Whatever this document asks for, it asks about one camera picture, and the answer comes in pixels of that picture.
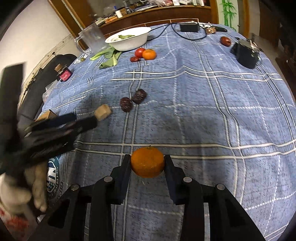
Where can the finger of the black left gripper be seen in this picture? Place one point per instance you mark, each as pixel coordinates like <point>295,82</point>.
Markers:
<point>50,123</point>
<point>59,138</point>

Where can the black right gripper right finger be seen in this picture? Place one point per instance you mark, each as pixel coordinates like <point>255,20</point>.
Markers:
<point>227,218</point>

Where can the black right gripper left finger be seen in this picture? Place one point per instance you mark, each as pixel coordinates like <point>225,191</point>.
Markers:
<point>65,220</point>

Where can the beige sugarcane block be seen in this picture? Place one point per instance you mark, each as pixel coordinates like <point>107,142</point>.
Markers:
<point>102,112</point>

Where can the orange tangerine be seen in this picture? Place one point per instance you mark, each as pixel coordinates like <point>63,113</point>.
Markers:
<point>147,162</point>
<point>149,54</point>

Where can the white gloved hand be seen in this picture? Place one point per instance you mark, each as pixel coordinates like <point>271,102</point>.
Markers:
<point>16,194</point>

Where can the brown cardboard box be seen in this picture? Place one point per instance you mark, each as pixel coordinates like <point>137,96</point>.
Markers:
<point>46,115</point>

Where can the blue white printed bag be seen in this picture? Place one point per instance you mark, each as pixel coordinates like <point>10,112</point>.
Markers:
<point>53,177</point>

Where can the clear plastic bag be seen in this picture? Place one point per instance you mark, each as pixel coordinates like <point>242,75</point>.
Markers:
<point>48,90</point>

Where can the black sofa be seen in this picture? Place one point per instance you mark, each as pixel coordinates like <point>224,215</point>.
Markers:
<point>32,103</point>

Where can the dark jar pink label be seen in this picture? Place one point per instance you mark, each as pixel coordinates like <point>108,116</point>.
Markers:
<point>63,72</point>

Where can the dark date lower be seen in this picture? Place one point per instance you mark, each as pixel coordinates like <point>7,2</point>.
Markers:
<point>126,104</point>

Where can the dark date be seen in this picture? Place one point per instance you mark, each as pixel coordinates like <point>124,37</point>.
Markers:
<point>126,104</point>
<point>139,96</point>

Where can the dark date upper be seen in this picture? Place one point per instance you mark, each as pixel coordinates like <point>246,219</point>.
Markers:
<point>139,96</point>

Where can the green leafy vegetable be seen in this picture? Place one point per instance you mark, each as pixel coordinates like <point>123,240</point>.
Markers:
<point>110,55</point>

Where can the clear plastic pitcher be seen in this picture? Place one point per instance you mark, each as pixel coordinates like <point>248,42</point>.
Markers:
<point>93,38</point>

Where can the small red date far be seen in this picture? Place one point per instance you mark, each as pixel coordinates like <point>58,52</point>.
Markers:
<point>134,59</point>

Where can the red tomato far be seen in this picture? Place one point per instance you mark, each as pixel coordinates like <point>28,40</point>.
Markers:
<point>138,53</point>

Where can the white plastic basin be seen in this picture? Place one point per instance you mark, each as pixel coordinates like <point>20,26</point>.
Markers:
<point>129,39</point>

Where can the blue plaid tablecloth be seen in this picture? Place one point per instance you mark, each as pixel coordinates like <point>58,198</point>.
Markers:
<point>219,121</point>

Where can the wooden counter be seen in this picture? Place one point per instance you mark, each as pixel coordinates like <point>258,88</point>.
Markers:
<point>162,15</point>

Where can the black power adapter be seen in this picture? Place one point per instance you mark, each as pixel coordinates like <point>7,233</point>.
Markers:
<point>191,27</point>

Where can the black cylindrical device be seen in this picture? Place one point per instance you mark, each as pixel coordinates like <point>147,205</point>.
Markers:
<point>247,52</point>

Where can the key bundle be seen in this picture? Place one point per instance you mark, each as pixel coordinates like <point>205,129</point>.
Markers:
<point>215,29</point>

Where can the red date table edge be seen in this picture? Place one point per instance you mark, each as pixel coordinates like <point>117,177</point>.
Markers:
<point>225,41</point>

